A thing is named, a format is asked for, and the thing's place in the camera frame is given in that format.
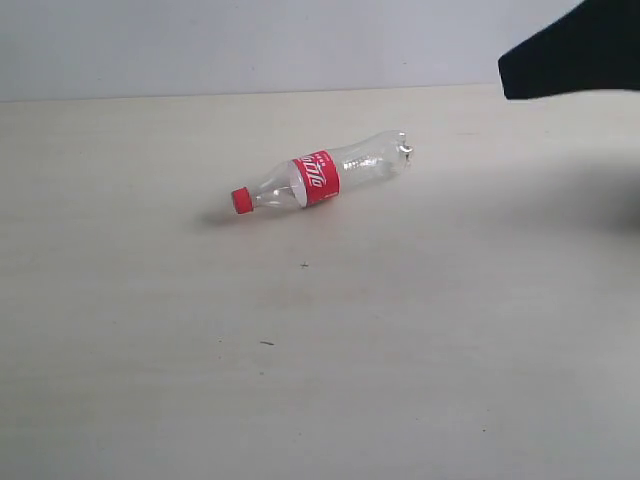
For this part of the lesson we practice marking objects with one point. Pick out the clear cola bottle red label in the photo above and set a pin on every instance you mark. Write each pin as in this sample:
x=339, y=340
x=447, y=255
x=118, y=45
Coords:
x=316, y=177

